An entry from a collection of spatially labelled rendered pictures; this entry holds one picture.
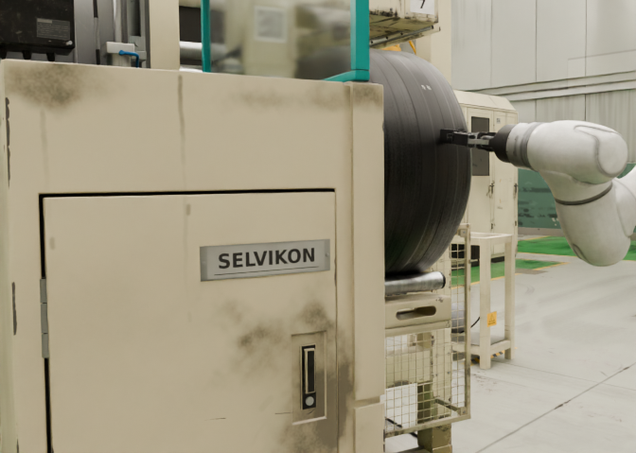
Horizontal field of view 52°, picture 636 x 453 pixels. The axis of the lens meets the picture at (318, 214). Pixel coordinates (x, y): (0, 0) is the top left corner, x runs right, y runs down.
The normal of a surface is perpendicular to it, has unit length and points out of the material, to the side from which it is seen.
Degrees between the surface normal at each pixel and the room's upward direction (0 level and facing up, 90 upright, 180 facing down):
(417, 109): 65
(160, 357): 90
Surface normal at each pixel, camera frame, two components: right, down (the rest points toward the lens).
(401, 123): 0.44, -0.26
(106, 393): 0.47, 0.04
